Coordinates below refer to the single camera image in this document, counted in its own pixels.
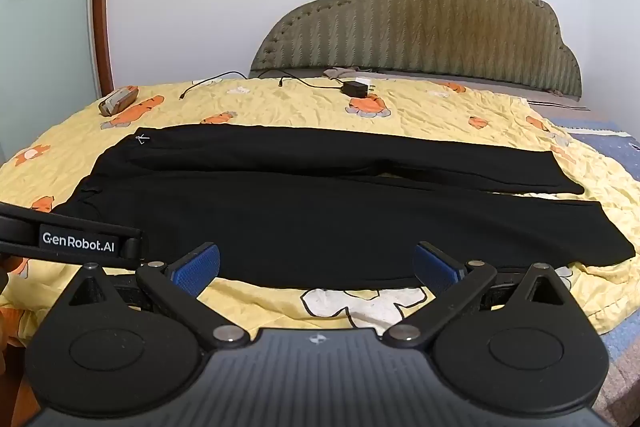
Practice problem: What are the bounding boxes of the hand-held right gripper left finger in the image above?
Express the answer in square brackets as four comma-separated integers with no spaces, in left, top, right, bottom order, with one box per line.
[66,242,248,351]

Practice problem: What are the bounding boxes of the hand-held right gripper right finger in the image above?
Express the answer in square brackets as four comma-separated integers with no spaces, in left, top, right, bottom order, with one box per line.
[382,241,576,351]

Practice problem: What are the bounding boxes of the black pants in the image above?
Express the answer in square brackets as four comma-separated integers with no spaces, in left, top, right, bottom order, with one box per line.
[50,123,637,292]

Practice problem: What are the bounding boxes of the brown case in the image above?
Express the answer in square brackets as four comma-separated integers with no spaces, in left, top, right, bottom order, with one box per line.
[98,87,139,117]

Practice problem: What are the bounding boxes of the yellow cartoon printed bedsheet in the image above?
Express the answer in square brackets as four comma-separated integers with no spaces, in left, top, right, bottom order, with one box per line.
[0,74,640,348]

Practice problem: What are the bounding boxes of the black charger adapter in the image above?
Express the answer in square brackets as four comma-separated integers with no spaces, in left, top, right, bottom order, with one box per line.
[340,78,377,99]

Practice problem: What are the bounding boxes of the brown crumpled cloth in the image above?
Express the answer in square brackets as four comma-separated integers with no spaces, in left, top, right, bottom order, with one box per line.
[321,66,383,81]

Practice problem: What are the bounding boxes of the olive padded headboard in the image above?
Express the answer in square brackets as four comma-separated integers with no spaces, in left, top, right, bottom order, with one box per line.
[248,0,584,104]

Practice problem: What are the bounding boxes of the thin black cable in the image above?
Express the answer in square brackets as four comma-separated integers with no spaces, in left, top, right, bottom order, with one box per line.
[277,76,347,88]
[179,71,248,100]

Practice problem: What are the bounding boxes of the floral glass door wooden frame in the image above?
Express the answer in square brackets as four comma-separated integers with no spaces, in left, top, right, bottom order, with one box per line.
[0,0,115,168]

